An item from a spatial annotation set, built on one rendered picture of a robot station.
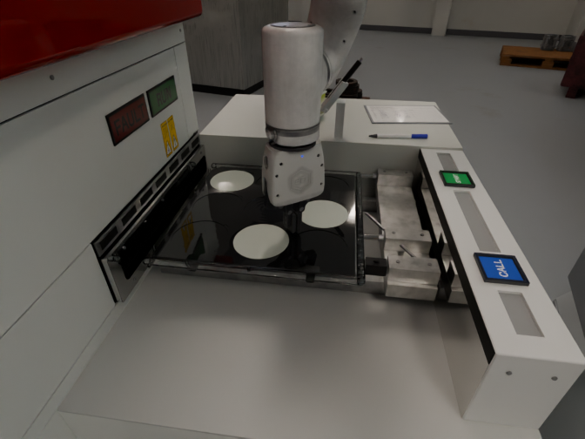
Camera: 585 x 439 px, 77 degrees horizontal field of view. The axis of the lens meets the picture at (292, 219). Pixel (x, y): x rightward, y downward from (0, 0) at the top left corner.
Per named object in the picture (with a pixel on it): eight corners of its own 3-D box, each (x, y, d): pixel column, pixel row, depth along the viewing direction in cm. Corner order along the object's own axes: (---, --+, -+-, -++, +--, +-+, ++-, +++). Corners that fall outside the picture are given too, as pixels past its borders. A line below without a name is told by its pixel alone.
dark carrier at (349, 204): (151, 258, 62) (151, 255, 62) (214, 168, 91) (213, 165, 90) (354, 278, 59) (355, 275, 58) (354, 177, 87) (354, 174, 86)
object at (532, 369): (462, 421, 47) (496, 354, 39) (409, 199, 92) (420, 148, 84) (539, 431, 46) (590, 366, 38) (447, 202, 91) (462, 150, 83)
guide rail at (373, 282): (161, 273, 70) (158, 260, 69) (165, 266, 72) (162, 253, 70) (429, 299, 65) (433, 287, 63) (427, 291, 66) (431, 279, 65)
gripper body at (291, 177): (273, 148, 53) (275, 213, 59) (332, 136, 57) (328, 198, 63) (252, 131, 58) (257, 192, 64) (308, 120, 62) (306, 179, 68)
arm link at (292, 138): (277, 135, 51) (278, 154, 53) (330, 124, 55) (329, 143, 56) (253, 117, 57) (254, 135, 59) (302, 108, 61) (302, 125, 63)
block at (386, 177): (376, 185, 86) (378, 173, 85) (375, 178, 89) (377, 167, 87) (411, 187, 85) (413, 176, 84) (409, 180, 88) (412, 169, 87)
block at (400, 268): (386, 280, 60) (389, 266, 58) (385, 266, 63) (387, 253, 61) (437, 286, 59) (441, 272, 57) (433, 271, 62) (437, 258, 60)
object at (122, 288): (114, 302, 61) (97, 259, 55) (203, 177, 96) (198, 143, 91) (124, 303, 60) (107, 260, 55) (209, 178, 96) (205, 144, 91)
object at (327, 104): (318, 138, 88) (320, 80, 80) (319, 131, 91) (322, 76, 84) (344, 139, 87) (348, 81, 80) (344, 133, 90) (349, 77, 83)
